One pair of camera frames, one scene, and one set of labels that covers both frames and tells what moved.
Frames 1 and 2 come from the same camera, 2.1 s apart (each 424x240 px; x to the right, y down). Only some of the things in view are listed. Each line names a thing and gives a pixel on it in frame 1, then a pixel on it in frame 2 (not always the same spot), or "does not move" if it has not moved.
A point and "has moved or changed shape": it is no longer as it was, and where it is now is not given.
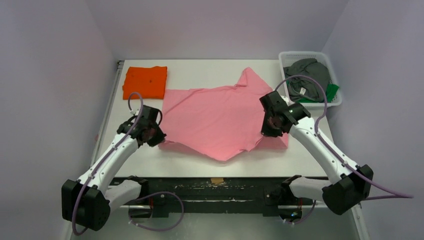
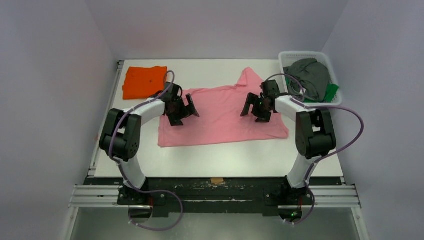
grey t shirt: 303,88 does not move
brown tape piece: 215,181 does not move
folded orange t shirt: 151,82 does not move
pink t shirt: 218,123 has moved or changed shape
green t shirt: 331,90 does not move
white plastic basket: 287,57 does not move
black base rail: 221,195 does not move
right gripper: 268,129 to 257,108
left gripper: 159,138 to 187,111
